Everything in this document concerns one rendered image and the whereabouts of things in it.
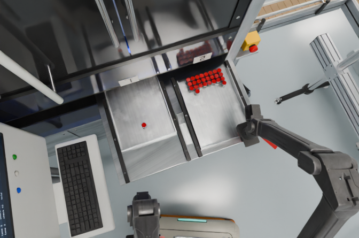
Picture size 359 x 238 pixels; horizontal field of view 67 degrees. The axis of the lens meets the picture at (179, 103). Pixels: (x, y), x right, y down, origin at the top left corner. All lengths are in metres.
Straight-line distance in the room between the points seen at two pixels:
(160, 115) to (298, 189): 1.39
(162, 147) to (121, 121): 0.23
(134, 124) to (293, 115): 1.49
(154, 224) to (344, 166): 0.46
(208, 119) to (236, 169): 0.96
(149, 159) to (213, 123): 0.34
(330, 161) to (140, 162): 0.81
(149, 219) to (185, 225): 1.14
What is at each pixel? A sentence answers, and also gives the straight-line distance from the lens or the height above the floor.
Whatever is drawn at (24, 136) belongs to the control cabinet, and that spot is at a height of 1.01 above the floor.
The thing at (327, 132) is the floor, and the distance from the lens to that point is 2.51.
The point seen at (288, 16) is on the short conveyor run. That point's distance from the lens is 1.57.
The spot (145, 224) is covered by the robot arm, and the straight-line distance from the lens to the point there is 0.74.
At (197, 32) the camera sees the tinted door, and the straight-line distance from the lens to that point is 1.04.
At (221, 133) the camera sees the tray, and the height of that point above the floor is 0.88.
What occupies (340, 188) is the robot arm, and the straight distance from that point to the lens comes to 0.70.
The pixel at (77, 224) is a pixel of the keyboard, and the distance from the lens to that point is 1.38.
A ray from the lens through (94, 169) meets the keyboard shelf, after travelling 1.38.
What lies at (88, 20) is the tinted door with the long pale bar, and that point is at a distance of 0.80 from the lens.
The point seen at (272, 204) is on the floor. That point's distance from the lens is 2.27.
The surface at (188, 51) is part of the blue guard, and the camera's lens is 1.13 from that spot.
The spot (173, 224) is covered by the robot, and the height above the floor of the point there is 0.28.
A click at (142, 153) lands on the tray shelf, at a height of 0.88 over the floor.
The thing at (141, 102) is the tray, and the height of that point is 0.88.
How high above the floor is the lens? 2.13
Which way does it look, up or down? 74 degrees down
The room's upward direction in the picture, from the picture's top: 7 degrees clockwise
